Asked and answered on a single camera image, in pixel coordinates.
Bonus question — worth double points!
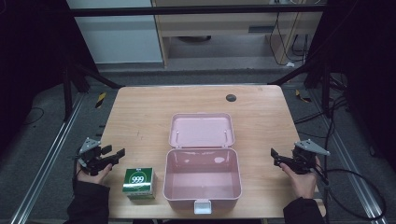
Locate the black hanging cables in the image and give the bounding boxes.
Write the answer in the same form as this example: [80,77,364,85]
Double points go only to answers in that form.
[268,11,310,67]

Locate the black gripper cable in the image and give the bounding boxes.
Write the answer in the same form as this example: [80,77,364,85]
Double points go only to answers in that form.
[311,165,388,222]
[72,154,84,189]

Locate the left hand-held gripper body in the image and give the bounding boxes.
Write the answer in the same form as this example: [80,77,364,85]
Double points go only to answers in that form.
[75,137,117,176]

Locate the white cabinet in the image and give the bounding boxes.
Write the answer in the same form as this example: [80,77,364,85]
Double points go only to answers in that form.
[65,0,164,65]

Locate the black horizontal frame bar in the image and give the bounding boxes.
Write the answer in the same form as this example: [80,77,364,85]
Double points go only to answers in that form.
[66,5,327,18]

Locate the pink plastic storage box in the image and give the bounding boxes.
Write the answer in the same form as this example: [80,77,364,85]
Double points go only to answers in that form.
[163,112,244,216]

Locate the person's right hand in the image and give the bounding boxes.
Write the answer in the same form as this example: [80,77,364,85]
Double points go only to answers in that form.
[278,156,322,200]

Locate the black floor cable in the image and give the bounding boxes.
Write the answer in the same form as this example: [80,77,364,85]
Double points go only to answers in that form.
[21,106,46,127]
[293,94,350,126]

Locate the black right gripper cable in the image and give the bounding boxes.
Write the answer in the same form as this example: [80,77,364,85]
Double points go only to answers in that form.
[311,165,388,222]

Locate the aluminium floor rail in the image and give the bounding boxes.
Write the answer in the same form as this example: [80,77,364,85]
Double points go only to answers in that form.
[309,89,386,224]
[8,92,87,224]

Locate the person's left hand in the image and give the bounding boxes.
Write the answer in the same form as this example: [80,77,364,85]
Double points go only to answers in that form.
[76,161,114,187]

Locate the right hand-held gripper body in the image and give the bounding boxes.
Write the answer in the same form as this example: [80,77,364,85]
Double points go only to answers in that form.
[289,139,332,175]

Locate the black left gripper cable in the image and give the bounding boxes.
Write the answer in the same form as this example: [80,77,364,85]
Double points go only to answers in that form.
[72,154,84,189]

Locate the yellow and black tape strip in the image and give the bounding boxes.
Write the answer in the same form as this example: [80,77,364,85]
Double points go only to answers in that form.
[294,89,313,104]
[94,91,107,109]

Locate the light wooden desk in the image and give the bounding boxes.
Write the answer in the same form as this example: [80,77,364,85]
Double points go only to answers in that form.
[150,0,325,68]

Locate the green and white medicine box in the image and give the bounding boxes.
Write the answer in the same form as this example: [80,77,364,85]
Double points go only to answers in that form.
[121,166,157,201]

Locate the black metal stand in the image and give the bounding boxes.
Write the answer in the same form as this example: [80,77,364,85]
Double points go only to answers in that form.
[60,61,126,123]
[266,54,332,119]

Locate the black curtain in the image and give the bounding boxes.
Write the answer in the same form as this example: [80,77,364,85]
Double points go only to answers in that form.
[305,0,396,174]
[0,0,100,157]

